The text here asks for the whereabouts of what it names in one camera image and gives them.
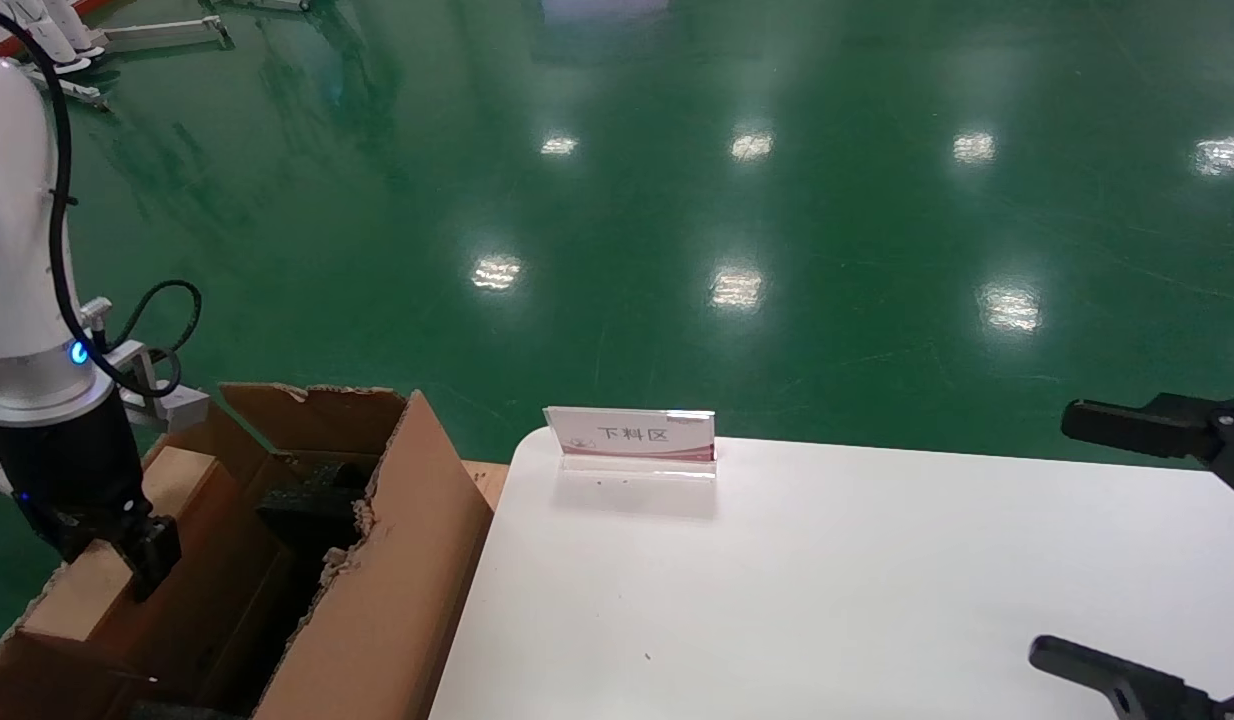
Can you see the grey metal base bar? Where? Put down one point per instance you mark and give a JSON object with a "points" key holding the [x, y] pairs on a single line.
{"points": [[167, 33], [267, 4], [89, 94]]}

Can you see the large brown cardboard box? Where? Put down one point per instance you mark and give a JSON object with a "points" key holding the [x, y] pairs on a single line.
{"points": [[417, 560]]}

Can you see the small light cardboard box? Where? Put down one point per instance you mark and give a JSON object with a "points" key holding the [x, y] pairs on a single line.
{"points": [[82, 595]]}

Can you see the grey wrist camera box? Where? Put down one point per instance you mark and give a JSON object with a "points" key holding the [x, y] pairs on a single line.
{"points": [[172, 408]]}

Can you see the white pink acrylic sign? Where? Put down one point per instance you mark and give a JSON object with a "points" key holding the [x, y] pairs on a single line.
{"points": [[632, 435]]}

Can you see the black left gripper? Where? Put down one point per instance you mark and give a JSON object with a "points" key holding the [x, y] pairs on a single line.
{"points": [[67, 470]]}

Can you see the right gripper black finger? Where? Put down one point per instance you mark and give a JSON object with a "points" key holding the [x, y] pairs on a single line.
{"points": [[1127, 685], [1157, 425]]}

